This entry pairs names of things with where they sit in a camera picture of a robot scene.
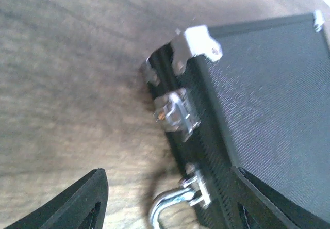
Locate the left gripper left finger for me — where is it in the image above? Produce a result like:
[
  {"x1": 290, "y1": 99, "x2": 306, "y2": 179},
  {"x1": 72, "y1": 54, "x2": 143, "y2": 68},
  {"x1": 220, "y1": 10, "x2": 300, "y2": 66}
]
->
[{"x1": 7, "y1": 168, "x2": 107, "y2": 228}]

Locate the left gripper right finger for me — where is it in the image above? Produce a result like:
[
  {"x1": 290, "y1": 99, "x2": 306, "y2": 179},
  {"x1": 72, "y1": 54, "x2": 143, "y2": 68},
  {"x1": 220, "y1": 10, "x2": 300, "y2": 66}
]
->
[{"x1": 232, "y1": 167, "x2": 329, "y2": 228}]

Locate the black poker set case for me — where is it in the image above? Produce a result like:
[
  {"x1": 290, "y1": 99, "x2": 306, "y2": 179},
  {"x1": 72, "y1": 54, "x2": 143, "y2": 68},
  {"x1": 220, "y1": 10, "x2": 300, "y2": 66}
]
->
[{"x1": 142, "y1": 10, "x2": 329, "y2": 228}]

